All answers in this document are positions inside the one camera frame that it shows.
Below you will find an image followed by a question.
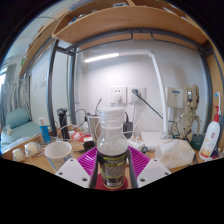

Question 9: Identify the teal pillow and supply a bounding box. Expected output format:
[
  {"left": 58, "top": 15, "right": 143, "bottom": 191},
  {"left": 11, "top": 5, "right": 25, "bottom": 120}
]
[{"left": 4, "top": 107, "right": 32, "bottom": 129}]

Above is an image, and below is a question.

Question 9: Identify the steel cup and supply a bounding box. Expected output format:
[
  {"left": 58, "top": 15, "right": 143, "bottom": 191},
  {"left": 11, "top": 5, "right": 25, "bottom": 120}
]
[{"left": 87, "top": 114, "right": 101, "bottom": 143}]

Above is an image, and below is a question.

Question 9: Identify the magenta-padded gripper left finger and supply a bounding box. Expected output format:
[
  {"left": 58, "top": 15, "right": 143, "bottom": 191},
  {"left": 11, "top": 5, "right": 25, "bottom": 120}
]
[{"left": 54, "top": 146, "right": 100, "bottom": 190}]

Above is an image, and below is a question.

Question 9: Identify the striped grey curtain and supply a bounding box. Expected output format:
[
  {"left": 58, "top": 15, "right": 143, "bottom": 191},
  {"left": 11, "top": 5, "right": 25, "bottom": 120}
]
[{"left": 0, "top": 78, "right": 33, "bottom": 121}]

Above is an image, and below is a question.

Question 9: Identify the small black box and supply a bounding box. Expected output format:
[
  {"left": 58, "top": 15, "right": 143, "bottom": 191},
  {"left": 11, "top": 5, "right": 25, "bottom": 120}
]
[{"left": 82, "top": 136, "right": 97, "bottom": 151}]

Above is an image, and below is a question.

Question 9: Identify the black electric shaver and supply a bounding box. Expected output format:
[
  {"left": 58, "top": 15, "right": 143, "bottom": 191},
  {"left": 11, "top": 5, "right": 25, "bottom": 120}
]
[{"left": 56, "top": 107, "right": 70, "bottom": 140}]

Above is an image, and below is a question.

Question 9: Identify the dark grey metal frame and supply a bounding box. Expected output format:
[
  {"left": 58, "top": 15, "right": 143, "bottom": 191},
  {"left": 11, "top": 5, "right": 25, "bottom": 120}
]
[{"left": 46, "top": 28, "right": 214, "bottom": 138}]

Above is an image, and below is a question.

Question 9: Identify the white pump bottle red top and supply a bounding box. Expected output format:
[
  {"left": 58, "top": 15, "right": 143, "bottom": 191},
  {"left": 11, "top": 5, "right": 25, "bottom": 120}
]
[{"left": 198, "top": 105, "right": 222, "bottom": 161}]

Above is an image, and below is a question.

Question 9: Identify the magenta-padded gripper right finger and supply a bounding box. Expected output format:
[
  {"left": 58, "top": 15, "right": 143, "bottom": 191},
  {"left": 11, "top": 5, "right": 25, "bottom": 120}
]
[{"left": 126, "top": 145, "right": 172, "bottom": 189}]

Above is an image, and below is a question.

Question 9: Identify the teal bed mattress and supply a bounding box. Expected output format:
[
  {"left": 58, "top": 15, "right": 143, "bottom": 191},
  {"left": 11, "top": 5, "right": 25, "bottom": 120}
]
[{"left": 0, "top": 120, "right": 44, "bottom": 155}]

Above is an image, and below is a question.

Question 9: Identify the white wall socket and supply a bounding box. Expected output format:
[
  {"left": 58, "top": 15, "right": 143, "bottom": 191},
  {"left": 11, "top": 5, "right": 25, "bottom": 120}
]
[
  {"left": 128, "top": 85, "right": 147, "bottom": 105},
  {"left": 109, "top": 85, "right": 128, "bottom": 105}
]

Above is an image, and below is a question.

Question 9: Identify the long wooden wall shelf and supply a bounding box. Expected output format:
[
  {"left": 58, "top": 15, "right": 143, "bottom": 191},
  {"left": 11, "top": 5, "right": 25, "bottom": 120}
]
[{"left": 18, "top": 16, "right": 63, "bottom": 79}]

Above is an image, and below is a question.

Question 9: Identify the black charger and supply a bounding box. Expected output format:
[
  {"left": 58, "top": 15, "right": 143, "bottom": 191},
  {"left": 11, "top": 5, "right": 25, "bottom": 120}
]
[{"left": 122, "top": 120, "right": 134, "bottom": 139}]

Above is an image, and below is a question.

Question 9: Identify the wooden tree figurine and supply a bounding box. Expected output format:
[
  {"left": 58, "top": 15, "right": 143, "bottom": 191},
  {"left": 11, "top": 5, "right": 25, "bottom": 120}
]
[{"left": 173, "top": 84, "right": 203, "bottom": 143}]

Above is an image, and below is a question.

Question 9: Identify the wooden shelf unit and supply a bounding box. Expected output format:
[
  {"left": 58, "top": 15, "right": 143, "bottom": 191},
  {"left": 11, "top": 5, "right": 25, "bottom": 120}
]
[{"left": 51, "top": 0, "right": 209, "bottom": 46}]

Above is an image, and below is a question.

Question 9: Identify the white power strip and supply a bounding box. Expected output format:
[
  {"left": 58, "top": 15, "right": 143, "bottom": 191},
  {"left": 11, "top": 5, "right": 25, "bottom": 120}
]
[{"left": 127, "top": 137, "right": 146, "bottom": 152}]

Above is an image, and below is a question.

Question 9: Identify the blue tube with white cap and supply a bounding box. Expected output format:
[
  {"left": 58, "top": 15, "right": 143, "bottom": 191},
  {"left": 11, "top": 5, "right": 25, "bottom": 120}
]
[{"left": 37, "top": 117, "right": 52, "bottom": 145}]

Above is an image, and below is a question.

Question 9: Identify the clear bottle with dark label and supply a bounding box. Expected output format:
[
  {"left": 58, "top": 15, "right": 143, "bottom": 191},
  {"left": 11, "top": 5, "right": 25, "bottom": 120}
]
[{"left": 95, "top": 106, "right": 129, "bottom": 190}]

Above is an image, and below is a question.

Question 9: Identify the white wall box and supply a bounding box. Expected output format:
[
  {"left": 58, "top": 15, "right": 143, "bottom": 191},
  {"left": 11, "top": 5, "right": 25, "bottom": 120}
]
[{"left": 165, "top": 87, "right": 185, "bottom": 109}]

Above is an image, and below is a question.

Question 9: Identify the white desk lamp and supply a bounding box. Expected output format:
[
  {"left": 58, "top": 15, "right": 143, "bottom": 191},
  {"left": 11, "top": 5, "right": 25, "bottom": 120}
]
[{"left": 83, "top": 49, "right": 169, "bottom": 149}]

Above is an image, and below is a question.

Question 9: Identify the cream mug with blue patches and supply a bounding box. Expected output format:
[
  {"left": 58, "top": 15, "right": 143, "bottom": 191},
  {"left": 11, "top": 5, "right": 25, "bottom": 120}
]
[{"left": 43, "top": 140, "right": 74, "bottom": 173}]

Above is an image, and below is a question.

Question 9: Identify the blue squeeze bottle white nozzle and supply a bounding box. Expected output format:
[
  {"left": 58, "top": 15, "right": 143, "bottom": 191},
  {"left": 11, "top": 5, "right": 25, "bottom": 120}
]
[{"left": 213, "top": 91, "right": 224, "bottom": 116}]

